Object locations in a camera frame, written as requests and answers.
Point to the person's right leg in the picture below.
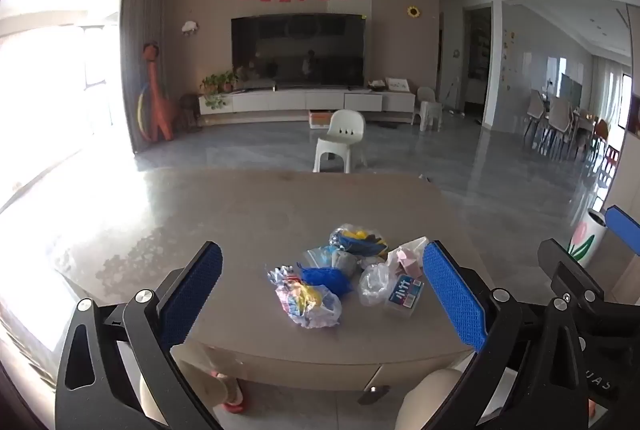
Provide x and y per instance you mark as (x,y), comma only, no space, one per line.
(432,397)

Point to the red sandal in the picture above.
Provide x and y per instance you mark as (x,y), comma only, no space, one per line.
(234,402)

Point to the white plastic chair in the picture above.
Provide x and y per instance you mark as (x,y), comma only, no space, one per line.
(342,125)
(426,94)

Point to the dark wooden stool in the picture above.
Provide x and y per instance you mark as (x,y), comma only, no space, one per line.
(189,110)

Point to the white television cabinet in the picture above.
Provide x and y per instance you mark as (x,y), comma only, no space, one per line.
(300,101)

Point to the orange dinosaur toy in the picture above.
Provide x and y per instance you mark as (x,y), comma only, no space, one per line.
(159,110)

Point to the orange dining chair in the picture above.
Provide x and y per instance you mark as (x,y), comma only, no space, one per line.
(601,130)

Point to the wall stickers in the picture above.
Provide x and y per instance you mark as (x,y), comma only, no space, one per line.
(510,50)

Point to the grey curtain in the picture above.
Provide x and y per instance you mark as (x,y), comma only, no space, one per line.
(142,35)

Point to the colourful printed plastic bag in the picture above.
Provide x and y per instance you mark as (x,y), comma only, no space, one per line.
(305,305)

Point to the white bin with tulip print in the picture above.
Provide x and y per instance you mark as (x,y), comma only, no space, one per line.
(592,230)

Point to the white cloud wall decoration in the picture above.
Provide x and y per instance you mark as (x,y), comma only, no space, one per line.
(189,28)

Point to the clear zip bag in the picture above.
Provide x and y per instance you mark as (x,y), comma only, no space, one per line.
(319,255)

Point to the white plastic stool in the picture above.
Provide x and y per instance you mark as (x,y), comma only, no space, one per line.
(431,115)

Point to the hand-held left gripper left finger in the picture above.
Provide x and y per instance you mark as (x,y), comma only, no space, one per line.
(192,295)

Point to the white blue tissue pack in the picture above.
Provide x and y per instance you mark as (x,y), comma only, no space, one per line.
(405,295)

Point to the blue mesh bag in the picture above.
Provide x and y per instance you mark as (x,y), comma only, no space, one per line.
(325,279)

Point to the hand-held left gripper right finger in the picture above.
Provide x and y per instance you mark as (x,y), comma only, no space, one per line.
(452,295)

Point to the grey packet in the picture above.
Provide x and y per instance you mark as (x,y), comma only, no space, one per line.
(347,262)

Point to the clear plastic bag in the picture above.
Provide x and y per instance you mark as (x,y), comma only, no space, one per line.
(374,282)

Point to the large black television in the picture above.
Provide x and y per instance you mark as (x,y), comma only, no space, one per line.
(300,50)

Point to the clear bag with blue yellow pieces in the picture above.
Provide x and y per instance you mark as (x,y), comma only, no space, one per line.
(357,237)

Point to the green potted plant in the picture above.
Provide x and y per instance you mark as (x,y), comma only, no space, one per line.
(217,85)

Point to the dining table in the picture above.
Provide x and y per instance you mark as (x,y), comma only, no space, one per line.
(584,120)

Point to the storage box under cabinet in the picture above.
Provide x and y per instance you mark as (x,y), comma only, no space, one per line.
(320,119)

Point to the dark basket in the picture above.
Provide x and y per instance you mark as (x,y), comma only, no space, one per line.
(376,85)

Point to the person's left leg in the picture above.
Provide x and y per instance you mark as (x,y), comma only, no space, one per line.
(205,375)

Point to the dark green board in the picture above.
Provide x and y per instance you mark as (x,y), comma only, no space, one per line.
(570,88)

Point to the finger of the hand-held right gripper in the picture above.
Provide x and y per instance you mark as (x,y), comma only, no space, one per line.
(625,230)
(562,265)

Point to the person's leg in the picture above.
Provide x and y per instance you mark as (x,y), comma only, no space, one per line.
(432,397)
(205,375)

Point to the box with white sign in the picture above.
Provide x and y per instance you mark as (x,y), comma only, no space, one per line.
(397,85)

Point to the white mop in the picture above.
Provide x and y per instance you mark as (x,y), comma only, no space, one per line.
(452,93)

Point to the sunflower wall decoration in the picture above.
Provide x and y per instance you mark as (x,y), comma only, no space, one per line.
(413,11)

